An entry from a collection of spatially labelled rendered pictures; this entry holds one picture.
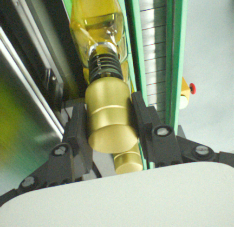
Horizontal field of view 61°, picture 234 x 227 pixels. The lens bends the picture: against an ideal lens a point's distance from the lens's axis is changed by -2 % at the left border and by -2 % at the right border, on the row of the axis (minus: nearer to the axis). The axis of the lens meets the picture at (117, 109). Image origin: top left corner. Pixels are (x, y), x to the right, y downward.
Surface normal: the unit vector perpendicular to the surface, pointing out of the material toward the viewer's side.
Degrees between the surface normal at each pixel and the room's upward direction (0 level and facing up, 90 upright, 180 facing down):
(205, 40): 0
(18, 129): 90
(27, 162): 90
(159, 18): 0
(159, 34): 0
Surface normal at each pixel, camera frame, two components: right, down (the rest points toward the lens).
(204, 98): 0.12, 0.73
